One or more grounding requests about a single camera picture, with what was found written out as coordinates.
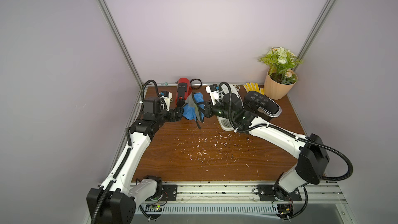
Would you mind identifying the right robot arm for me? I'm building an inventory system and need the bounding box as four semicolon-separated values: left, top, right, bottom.
198;82;353;221

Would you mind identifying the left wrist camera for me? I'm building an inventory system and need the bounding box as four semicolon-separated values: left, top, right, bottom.
160;91;173;111

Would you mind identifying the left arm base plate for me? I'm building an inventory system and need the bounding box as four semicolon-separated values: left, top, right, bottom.
147;184;178;202

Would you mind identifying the blue grey microfiber cloth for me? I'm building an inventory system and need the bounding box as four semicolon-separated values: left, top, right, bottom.
183;93;204;129

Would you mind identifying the white coffee machine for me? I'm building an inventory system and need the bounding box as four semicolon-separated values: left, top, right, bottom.
217;83;243;131

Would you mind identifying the black coffee machine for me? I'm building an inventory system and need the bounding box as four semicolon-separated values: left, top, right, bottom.
244;91;282;121

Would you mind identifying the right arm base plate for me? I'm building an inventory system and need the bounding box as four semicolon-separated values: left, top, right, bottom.
254;184;302;202

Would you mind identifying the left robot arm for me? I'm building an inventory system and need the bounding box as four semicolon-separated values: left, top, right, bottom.
87;89;183;224

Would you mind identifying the red coffee machine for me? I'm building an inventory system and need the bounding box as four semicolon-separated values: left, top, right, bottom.
175;78;192;107

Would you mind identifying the yellow work glove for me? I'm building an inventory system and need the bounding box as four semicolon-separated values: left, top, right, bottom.
243;83;265;95

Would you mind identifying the potted artificial plant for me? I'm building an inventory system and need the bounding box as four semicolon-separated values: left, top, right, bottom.
258;47;303;100

